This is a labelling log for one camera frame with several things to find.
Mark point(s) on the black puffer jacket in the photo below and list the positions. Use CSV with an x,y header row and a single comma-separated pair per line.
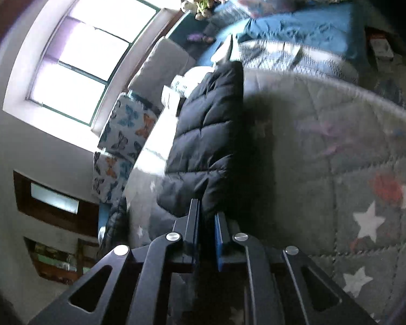
x,y
203,135

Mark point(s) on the white cloth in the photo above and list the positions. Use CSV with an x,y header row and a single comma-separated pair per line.
x,y
184,83

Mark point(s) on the small cardboard box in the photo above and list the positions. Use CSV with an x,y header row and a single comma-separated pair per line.
x,y
381,46

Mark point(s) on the blue blanket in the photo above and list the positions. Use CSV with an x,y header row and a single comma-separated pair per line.
x,y
301,27

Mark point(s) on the grey star quilt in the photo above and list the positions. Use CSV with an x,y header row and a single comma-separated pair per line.
x,y
324,176

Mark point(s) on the purple toy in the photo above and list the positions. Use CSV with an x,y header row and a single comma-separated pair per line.
x,y
198,38

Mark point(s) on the green stuffed toy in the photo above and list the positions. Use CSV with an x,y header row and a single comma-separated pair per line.
x,y
203,5

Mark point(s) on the dark wooden wall shelf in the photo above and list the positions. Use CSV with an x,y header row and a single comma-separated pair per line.
x,y
54,216

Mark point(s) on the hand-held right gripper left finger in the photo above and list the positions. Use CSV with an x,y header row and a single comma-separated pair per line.
x,y
191,237

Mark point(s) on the butterfly print cushion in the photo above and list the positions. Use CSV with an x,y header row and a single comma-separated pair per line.
x,y
130,125
110,176

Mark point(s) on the grey striped blanket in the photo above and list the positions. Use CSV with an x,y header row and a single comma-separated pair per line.
x,y
274,57

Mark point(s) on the large window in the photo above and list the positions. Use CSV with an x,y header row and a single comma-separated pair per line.
x,y
81,50

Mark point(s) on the plain grey cushion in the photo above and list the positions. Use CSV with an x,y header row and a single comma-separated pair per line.
x,y
159,71

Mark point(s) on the white stuffed toy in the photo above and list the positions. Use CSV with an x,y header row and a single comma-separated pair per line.
x,y
186,5

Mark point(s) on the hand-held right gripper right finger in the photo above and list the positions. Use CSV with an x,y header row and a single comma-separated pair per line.
x,y
219,240

